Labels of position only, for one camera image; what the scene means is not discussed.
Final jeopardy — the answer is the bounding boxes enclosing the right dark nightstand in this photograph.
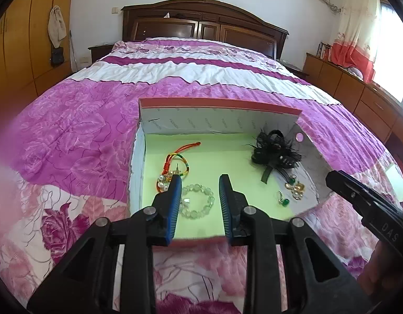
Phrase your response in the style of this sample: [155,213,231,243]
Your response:
[279,60,309,80]

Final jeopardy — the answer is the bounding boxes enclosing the pink cardboard shoe box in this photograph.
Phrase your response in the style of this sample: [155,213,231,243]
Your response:
[128,98,331,240]

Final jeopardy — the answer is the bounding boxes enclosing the low wooden dresser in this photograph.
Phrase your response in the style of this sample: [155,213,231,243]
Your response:
[303,53,403,160]

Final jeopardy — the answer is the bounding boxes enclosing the dark nightstand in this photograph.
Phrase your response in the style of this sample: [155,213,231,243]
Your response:
[89,43,114,64]
[279,60,309,80]

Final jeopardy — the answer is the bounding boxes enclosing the black hanging pouch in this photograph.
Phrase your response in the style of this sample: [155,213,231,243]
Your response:
[50,46,65,67]

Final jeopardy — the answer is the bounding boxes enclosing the dark wooden headboard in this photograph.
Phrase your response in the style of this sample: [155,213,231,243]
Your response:
[122,0,289,60]

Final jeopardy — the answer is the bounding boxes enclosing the red white curtain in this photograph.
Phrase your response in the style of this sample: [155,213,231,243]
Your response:
[331,0,381,83]

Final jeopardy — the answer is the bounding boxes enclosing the person's right hand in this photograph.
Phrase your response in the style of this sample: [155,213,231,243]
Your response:
[357,240,403,302]

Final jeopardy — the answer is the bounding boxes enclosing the black feather hair clip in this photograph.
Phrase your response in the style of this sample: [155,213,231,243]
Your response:
[251,130,302,186]

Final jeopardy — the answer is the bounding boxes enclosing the red braided cord bracelet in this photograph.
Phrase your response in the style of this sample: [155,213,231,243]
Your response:
[155,141,201,194]

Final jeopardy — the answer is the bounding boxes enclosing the clear bead bracelet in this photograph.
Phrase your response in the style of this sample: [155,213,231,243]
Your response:
[179,183,216,219]

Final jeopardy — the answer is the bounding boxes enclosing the beige hanging cloth bag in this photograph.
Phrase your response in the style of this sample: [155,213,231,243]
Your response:
[48,5,67,48]

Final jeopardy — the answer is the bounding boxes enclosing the floral pink bedspread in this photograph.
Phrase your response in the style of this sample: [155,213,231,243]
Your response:
[0,38,403,313]

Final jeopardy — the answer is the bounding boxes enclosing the green bead earring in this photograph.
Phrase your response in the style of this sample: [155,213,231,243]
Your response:
[278,191,290,207]

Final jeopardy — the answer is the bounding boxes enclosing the orange wooden wardrobe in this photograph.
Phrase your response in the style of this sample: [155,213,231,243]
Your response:
[0,0,72,113]

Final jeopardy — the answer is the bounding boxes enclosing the green paper liner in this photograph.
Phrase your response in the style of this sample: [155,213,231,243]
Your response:
[142,134,294,240]

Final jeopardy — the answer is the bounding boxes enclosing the left dark nightstand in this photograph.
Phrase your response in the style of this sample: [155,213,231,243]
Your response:
[89,43,114,64]

